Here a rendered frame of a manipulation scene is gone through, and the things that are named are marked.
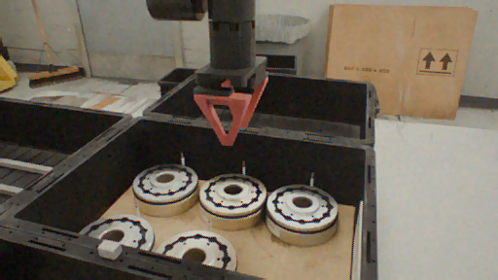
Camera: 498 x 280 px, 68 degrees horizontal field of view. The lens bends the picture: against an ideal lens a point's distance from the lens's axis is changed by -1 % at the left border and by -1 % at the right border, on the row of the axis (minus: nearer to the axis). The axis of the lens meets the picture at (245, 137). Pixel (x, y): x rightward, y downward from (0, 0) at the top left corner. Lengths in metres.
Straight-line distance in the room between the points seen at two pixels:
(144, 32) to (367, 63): 2.00
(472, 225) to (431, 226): 0.08
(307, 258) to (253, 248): 0.07
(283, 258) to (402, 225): 0.36
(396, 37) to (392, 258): 2.51
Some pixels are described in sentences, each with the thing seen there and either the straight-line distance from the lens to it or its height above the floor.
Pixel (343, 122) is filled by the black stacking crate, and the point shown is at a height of 0.83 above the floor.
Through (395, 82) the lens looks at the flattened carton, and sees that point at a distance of 3.13.
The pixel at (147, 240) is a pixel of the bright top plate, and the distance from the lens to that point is 0.50.
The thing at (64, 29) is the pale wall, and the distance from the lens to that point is 4.16.
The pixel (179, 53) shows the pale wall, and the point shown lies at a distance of 3.54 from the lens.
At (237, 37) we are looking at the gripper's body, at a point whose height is 1.10.
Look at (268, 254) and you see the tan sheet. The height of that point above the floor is 0.83.
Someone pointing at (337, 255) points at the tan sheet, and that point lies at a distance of 0.53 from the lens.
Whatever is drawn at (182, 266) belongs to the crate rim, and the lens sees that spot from 0.37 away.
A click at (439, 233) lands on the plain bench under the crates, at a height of 0.70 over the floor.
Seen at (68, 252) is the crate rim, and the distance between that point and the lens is 0.41.
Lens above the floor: 1.19
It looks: 28 degrees down
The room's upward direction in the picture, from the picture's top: straight up
